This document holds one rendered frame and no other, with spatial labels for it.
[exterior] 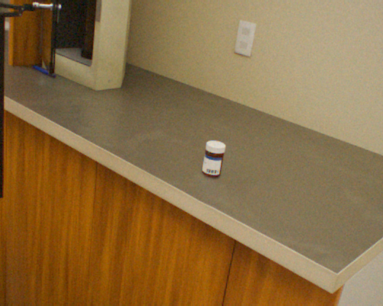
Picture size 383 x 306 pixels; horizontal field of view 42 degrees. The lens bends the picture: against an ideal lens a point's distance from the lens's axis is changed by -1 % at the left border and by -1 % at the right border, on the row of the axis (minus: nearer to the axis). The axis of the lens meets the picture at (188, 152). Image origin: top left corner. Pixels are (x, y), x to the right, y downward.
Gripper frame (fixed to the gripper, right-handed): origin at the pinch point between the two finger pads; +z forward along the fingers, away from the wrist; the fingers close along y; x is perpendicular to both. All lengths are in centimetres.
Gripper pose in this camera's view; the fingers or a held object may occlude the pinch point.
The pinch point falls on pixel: (35, 2)
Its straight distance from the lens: 171.0
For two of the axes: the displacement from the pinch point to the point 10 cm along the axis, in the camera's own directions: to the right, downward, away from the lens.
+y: 1.4, -9.2, -3.6
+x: -3.5, -3.9, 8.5
